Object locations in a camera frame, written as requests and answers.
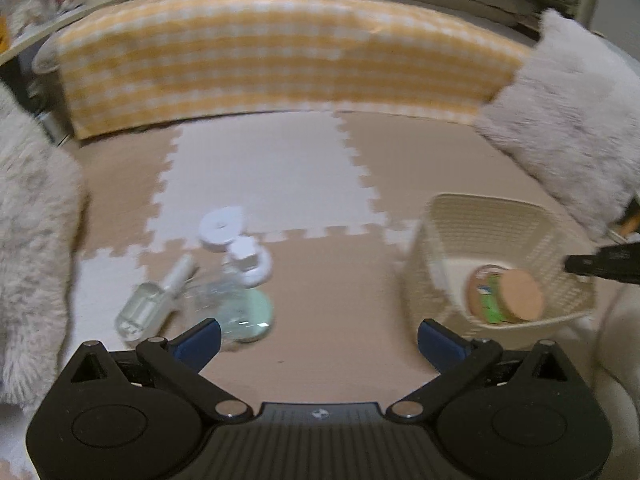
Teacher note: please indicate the yellow gingham padded bumper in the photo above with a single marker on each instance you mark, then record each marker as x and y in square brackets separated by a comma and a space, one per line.
[146, 62]

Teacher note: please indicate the cork frog print coaster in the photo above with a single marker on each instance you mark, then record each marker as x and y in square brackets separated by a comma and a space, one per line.
[482, 294]

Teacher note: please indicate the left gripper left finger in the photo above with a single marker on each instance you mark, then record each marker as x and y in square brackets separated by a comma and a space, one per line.
[175, 367]

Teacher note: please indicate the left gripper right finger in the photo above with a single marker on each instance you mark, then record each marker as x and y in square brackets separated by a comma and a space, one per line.
[460, 362]

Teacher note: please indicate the white round device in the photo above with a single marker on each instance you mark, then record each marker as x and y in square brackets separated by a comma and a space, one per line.
[220, 227]

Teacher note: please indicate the clear glass spray bottle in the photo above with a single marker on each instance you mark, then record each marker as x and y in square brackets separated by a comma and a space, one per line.
[149, 306]

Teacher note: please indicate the mint green round lid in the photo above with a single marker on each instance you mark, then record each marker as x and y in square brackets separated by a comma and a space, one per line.
[252, 314]

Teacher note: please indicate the white fluffy pillow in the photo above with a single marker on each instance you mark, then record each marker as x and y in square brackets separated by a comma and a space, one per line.
[570, 118]

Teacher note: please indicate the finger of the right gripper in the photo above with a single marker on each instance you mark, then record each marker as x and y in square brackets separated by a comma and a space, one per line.
[578, 264]

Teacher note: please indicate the grey fluffy rug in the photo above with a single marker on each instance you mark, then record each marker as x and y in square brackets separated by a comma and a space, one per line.
[42, 198]

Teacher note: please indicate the white ring holder device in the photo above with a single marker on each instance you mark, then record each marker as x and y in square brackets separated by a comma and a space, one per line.
[250, 260]

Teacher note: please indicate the cream plastic woven basket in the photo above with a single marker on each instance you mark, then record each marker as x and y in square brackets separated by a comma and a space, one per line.
[459, 234]

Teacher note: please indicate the round wooden coaster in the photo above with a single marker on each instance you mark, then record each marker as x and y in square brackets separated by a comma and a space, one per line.
[521, 295]

